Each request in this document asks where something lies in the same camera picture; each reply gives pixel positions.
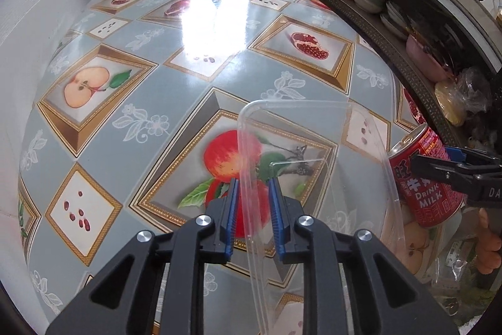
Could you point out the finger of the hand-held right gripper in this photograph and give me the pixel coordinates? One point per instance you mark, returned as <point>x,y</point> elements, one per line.
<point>478,161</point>
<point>443,169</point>

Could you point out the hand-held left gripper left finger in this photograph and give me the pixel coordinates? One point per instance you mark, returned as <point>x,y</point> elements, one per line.
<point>231,217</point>

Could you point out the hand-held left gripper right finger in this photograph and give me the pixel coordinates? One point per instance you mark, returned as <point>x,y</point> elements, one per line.
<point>276,217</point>

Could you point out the clear plastic tray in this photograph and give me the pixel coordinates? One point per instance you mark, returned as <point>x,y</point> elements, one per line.
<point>251,201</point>

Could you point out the red drink can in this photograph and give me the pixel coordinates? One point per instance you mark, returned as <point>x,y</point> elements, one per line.
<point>423,201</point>

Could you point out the person's right hand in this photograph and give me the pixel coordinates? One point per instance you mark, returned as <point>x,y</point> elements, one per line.
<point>488,252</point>

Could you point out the clear bag of yellow flatbread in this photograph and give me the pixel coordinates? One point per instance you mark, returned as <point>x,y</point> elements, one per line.
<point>459,99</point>

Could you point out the crumpled clear plastic bag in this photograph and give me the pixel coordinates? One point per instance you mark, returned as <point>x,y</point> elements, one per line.
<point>453,272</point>

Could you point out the pink bowl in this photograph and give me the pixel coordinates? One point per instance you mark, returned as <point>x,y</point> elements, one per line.
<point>425,60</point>

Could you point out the grey kitchen counter shelf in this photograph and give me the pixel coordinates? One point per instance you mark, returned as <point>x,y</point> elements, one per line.
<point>392,56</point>

